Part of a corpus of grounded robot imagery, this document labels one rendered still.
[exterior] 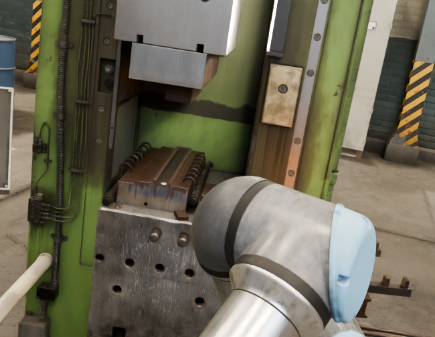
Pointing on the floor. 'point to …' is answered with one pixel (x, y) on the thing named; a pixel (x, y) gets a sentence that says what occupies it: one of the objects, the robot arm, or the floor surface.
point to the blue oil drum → (3, 61)
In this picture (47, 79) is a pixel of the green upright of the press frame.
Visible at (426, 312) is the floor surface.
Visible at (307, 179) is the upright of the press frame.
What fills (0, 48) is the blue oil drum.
